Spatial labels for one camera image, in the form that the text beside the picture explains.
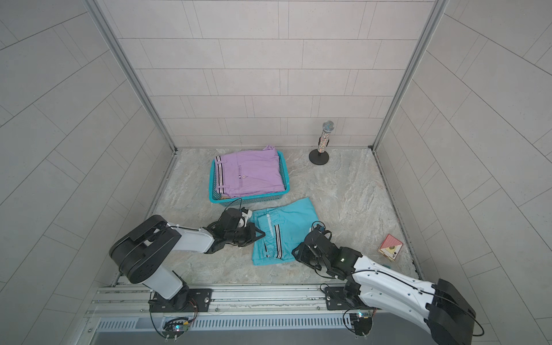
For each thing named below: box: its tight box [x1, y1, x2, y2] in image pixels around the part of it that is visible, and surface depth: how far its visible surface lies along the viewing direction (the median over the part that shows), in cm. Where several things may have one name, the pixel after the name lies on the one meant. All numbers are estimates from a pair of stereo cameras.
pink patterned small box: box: [378, 233, 404, 262], surface depth 82 cm
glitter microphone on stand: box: [309, 120, 335, 166], surface depth 107 cm
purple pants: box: [214, 144, 286, 199], surface depth 97 cm
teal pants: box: [251, 196, 320, 266], surface depth 87 cm
